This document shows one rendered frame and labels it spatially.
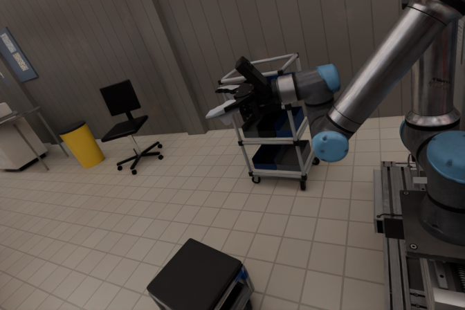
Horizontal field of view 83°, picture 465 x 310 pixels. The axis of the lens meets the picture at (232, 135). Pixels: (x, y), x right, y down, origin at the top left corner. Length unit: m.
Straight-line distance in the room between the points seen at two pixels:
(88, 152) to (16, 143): 1.93
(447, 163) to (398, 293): 0.83
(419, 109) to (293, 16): 2.18
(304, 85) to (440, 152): 0.33
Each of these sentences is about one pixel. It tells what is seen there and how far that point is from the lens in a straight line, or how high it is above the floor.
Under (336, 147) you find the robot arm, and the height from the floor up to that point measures 1.12.
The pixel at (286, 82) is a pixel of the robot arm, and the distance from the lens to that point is 0.71.
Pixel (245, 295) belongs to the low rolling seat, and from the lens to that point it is 1.61.
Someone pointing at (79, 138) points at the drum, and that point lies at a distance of 4.30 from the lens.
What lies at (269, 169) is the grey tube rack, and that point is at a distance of 2.29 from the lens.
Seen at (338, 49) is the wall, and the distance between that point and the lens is 2.86.
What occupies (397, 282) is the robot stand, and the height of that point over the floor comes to 0.23.
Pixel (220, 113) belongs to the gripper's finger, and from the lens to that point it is 0.70.
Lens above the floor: 1.46
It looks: 25 degrees down
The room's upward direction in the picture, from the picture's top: 19 degrees counter-clockwise
